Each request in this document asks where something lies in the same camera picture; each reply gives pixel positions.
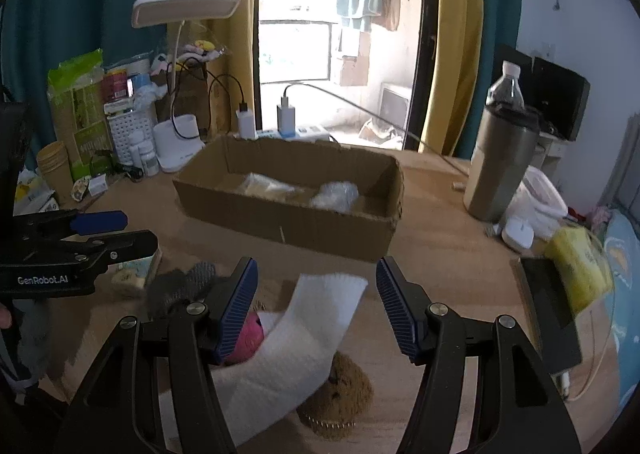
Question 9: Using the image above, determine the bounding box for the white television stand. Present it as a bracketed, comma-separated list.
[531, 131, 571, 176]

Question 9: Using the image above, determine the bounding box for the grey bed headboard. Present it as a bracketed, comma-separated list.
[597, 117, 640, 226]

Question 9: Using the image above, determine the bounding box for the grey cable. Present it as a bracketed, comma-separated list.
[282, 83, 472, 171]

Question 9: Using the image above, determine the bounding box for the white desk lamp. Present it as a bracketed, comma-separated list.
[131, 0, 241, 174]

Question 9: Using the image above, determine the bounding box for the white plastic basket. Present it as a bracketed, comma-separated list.
[105, 102, 159, 166]

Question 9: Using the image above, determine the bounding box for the cardboard box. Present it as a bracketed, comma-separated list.
[172, 134, 405, 263]

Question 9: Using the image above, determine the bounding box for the green package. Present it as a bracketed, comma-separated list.
[47, 49, 119, 181]

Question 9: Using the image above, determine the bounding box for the pink plush toy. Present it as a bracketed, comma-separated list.
[225, 313, 265, 366]

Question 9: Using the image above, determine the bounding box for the blue printed blanket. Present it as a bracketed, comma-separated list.
[594, 207, 640, 410]

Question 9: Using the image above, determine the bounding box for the grey appliance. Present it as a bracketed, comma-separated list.
[378, 82, 414, 128]

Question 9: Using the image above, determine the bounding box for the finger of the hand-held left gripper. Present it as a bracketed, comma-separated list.
[12, 211, 129, 241]
[45, 229, 160, 281]

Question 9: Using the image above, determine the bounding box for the black television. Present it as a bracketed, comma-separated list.
[492, 44, 591, 143]

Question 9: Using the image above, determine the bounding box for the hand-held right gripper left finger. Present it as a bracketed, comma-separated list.
[52, 257, 259, 454]

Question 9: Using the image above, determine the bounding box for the red can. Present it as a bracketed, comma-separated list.
[102, 69, 134, 103]

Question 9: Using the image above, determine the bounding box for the small white bottle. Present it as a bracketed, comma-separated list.
[127, 131, 146, 168]
[140, 140, 160, 178]

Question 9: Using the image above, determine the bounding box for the bag of plush toys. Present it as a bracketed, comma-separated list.
[152, 37, 224, 73]

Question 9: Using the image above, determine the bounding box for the black cable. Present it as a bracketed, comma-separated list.
[171, 57, 249, 141]

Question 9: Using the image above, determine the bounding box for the white crumpled plastic bag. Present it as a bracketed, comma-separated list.
[134, 83, 169, 108]

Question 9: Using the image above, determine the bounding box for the brown sponge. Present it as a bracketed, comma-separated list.
[297, 351, 375, 440]

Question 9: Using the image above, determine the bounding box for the white power strip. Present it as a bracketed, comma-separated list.
[255, 124, 332, 144]

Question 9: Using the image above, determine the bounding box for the white and blue charger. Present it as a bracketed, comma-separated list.
[276, 95, 297, 140]

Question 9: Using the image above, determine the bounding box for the bubble wrap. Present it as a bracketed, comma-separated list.
[308, 181, 360, 213]

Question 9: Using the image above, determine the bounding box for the brown paper bag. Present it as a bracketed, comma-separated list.
[155, 67, 211, 136]

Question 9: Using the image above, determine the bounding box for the grey knit cloth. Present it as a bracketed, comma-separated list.
[145, 260, 219, 320]

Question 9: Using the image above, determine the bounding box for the clear water bottle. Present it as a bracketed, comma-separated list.
[486, 61, 525, 111]

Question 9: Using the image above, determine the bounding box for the duck print tissue pack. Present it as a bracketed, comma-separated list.
[111, 251, 164, 298]

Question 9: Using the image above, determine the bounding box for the steel tumbler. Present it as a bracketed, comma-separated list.
[463, 104, 541, 223]

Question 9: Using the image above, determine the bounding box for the small white device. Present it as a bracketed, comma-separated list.
[501, 217, 535, 250]

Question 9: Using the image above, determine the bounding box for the yellow tissue pack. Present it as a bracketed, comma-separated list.
[544, 225, 614, 315]

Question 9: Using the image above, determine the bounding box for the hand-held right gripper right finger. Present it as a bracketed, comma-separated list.
[375, 255, 583, 454]

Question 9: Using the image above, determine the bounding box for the white cloth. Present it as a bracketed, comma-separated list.
[160, 273, 369, 448]

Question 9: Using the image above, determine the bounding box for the clear plastic bag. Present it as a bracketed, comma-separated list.
[244, 173, 302, 196]

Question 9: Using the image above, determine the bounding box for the yellow and white packet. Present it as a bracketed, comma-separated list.
[14, 169, 62, 216]

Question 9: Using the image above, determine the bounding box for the black phone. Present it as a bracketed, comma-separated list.
[510, 257, 584, 375]

